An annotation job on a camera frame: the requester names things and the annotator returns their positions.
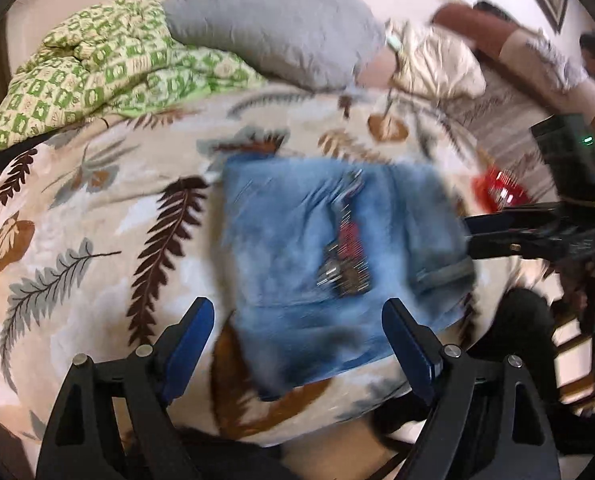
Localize shiny beige pillow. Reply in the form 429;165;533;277
385;17;487;102

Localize grey striped cloth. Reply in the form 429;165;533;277
442;85;558;201

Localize grey pillow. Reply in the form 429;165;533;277
164;0;389;94

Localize green patterned quilt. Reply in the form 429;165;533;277
0;0;269;153

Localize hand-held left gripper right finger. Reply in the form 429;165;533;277
381;298;561;480

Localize dark red belt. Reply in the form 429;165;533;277
316;170;374;297

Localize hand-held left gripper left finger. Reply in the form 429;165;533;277
36;297;216;480

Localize blue denim pants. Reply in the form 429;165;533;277
220;154;478;402

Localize leaf printed blanket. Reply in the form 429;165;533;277
0;79;528;461

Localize red plastic packet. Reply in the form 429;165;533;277
471;167;531;214

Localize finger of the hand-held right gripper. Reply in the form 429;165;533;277
467;236;548;262
464;204;564;237

